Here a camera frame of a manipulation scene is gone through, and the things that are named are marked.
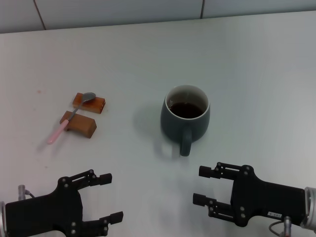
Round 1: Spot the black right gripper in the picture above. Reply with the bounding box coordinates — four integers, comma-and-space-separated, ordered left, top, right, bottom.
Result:
193, 161, 307, 228

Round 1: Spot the left gripper cable with connector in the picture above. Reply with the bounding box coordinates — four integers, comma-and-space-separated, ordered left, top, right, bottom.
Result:
17, 184, 35, 199

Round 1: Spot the gripper cable with connector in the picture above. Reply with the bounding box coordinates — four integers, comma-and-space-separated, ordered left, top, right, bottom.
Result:
269, 216, 293, 237
17, 184, 35, 199

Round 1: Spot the grey ceramic cup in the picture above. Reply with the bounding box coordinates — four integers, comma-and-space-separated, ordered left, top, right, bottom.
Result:
160, 84, 211, 157

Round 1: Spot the orange flat wooden block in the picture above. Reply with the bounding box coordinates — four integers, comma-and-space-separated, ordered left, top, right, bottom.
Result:
72, 92, 106, 115

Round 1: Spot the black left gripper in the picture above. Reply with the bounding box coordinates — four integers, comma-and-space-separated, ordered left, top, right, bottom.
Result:
4, 169, 124, 237

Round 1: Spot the brown arched wooden block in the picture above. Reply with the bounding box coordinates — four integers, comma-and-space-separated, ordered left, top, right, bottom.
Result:
59, 110, 97, 140

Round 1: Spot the pink handled metal spoon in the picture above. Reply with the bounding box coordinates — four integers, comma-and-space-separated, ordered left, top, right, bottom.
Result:
47, 92, 96, 145

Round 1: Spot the right gripper cable with connector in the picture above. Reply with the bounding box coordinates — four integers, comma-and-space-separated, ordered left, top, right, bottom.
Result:
269, 216, 293, 237

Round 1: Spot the dark coffee liquid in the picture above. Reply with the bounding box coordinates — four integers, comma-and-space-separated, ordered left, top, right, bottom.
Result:
168, 101, 205, 119

